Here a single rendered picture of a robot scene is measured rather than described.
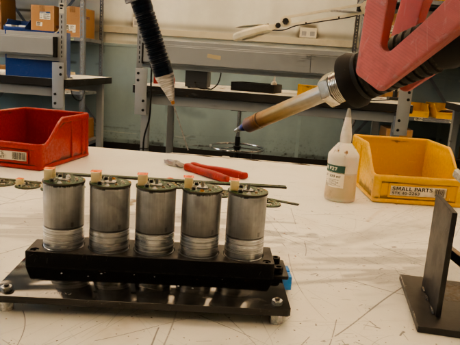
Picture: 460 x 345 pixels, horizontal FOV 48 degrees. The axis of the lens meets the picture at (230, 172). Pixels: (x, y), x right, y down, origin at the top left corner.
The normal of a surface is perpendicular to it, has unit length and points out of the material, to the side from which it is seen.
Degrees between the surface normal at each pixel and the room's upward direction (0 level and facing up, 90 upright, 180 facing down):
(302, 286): 0
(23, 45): 90
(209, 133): 90
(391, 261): 0
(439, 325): 0
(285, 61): 90
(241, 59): 90
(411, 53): 98
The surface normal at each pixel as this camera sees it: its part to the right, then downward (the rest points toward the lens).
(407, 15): -0.66, 0.06
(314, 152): -0.11, 0.20
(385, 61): -0.74, 0.23
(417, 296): 0.07, -0.98
